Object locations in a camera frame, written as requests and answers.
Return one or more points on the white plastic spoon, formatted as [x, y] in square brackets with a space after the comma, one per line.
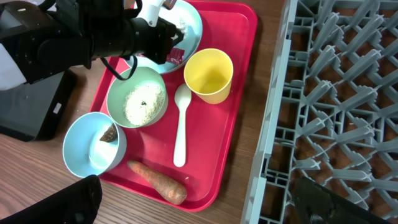
[183, 97]

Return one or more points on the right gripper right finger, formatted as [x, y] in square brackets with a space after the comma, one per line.
[316, 204]

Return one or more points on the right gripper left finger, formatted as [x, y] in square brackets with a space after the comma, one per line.
[76, 204]

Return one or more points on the grey dishwasher rack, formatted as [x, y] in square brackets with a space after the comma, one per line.
[331, 111]

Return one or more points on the yellow plastic cup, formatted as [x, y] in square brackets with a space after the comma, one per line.
[209, 73]

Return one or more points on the black plastic bin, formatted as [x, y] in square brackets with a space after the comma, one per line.
[32, 112]

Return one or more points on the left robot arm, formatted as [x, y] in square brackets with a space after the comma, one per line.
[38, 41]

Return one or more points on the orange carrot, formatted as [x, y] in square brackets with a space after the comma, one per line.
[171, 190]

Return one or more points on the green bowl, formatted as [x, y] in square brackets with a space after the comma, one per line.
[119, 89]

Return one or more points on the white rice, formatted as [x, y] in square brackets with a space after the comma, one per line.
[143, 103]

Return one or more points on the brown food scrap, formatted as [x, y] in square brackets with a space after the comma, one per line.
[110, 135]

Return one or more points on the red serving tray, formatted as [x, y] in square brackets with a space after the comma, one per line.
[227, 26]

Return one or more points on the red snack wrapper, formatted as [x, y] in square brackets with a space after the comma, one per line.
[175, 56]

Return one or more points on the light blue bowl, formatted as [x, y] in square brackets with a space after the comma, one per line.
[84, 153]

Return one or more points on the light blue plate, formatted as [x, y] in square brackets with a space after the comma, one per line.
[189, 44]

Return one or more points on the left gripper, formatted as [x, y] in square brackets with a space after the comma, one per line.
[155, 43]

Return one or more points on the white tissue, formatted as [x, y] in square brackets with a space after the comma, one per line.
[181, 25]

